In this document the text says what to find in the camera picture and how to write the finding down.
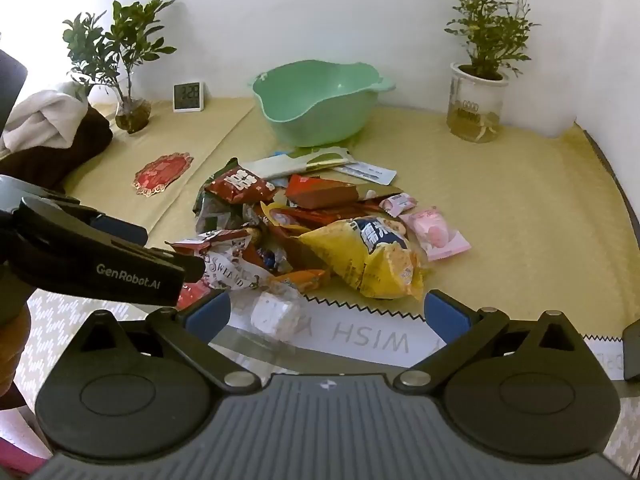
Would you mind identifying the orange snack packet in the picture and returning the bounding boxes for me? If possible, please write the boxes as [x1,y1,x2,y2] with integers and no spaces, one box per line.
[272,268,332,293]

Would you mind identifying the yellow snack bag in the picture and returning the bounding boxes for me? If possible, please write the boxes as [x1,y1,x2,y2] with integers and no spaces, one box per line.
[295,216,426,302]

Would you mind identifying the magenta cloth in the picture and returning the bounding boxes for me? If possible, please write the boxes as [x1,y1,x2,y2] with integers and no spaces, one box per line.
[0,437,48,478]

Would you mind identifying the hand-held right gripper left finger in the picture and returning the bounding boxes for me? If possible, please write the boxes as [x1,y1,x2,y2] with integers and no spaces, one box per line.
[75,290,263,395]

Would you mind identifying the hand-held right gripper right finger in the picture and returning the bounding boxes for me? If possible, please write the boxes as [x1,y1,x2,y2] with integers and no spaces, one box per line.
[394,289,588,395]

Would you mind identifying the red snack bar packet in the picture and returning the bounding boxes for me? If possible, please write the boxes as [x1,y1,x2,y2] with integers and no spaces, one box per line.
[165,227,253,261]
[204,166,277,206]

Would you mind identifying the brown red snack packet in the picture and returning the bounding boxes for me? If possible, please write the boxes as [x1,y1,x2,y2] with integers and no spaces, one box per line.
[285,174,373,211]

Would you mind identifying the light blue snack packet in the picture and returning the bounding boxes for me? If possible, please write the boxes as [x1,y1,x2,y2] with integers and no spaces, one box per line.
[336,159,398,187]

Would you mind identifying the beige patterned tablecloth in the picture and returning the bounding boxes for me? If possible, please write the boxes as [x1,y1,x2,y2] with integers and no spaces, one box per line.
[12,285,640,478]

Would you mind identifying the large pink snack packet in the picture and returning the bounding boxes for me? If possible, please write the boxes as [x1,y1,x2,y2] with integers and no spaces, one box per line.
[400,206,472,262]

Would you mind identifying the white towel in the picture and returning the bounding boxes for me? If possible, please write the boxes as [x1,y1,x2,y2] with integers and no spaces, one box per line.
[0,89,91,153]

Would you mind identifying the small pink candy packet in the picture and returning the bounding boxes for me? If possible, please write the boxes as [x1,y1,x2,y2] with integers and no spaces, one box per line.
[378,192,418,218]

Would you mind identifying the white digital thermometer clock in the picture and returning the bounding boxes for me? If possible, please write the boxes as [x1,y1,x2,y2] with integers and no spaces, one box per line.
[172,81,206,112]

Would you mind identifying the white zigzag-edged printed mat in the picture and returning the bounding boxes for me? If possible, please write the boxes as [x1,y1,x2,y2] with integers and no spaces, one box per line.
[210,287,626,386]

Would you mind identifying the yellow woven table mat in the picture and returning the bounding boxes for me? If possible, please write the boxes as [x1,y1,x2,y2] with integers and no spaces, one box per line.
[10,95,640,346]

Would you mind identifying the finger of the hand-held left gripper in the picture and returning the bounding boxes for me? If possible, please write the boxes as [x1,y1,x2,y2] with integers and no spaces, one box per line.
[92,212,149,249]
[144,246,207,282]

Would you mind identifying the dark panel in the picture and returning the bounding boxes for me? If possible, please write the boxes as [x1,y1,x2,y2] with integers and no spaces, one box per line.
[0,49,28,132]

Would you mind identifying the dark green snack packet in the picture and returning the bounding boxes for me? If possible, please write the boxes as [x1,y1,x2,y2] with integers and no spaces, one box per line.
[192,157,246,233]

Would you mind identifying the white green snack packet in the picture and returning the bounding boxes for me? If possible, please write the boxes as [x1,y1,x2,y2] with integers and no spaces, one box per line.
[239,146,353,178]

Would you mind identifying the clear white candy packet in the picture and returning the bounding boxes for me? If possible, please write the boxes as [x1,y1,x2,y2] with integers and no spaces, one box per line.
[249,290,306,333]

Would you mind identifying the green plastic basin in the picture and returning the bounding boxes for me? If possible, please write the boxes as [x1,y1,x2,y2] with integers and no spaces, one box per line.
[247,60,396,148]

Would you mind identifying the person's left forearm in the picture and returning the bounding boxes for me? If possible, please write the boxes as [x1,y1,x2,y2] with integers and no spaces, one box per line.
[0,302,35,411]

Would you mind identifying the leafy plant in glass vase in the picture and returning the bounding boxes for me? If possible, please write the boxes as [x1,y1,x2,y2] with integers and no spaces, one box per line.
[62,0,178,135]

